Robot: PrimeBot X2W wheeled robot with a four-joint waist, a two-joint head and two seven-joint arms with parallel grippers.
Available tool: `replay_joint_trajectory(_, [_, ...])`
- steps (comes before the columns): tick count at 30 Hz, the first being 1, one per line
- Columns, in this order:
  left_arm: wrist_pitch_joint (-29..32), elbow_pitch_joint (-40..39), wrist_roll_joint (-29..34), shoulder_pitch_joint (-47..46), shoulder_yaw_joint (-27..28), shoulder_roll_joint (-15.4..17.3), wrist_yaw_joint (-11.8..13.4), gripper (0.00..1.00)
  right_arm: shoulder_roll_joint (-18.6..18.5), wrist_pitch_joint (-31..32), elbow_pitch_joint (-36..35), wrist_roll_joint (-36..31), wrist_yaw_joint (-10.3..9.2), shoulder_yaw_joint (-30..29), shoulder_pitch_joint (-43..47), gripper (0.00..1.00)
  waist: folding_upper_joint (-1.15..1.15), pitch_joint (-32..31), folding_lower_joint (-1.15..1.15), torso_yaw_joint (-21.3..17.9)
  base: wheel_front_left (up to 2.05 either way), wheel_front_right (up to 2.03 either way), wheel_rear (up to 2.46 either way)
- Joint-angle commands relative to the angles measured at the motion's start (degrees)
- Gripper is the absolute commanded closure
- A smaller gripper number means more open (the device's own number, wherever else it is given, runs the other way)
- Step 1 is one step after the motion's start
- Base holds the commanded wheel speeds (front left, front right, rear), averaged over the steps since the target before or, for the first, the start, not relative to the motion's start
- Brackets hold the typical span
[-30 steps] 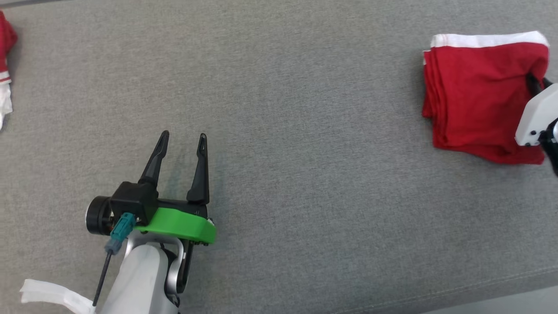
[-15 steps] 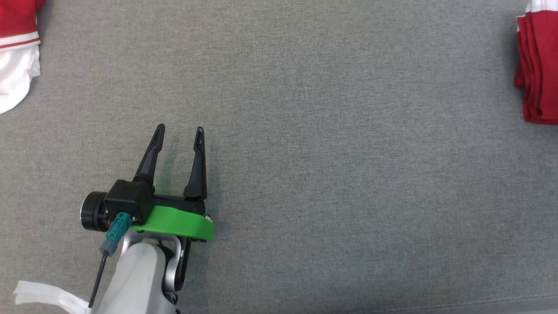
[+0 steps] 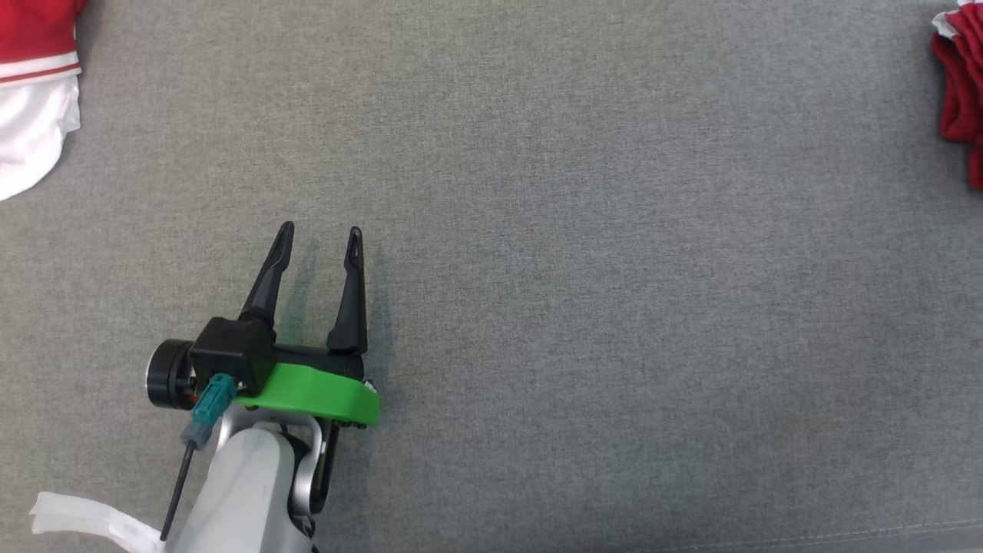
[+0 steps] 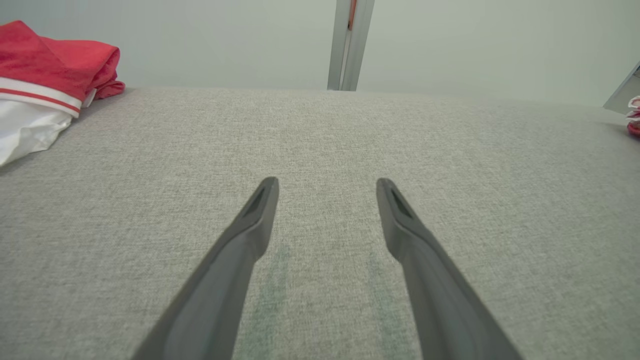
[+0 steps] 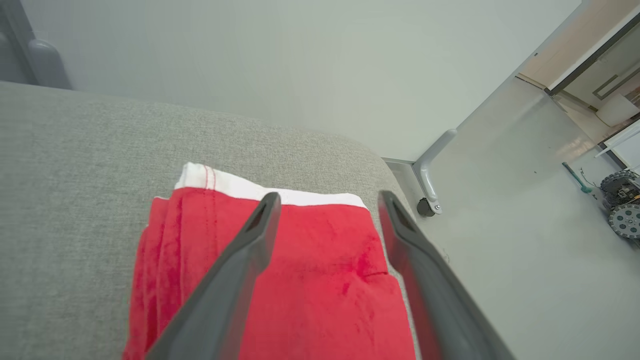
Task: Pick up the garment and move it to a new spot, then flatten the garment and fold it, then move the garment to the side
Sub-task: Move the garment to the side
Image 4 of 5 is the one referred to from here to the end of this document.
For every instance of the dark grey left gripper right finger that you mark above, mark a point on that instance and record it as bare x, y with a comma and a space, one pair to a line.
440, 300

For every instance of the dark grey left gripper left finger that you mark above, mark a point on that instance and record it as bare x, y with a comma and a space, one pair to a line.
215, 300

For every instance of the red garment with white band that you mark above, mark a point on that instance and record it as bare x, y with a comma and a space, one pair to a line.
635, 127

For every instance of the red shirt with white sleeve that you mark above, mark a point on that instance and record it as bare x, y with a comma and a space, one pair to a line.
45, 65

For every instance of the grey double partition post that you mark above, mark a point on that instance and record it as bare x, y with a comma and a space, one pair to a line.
340, 60

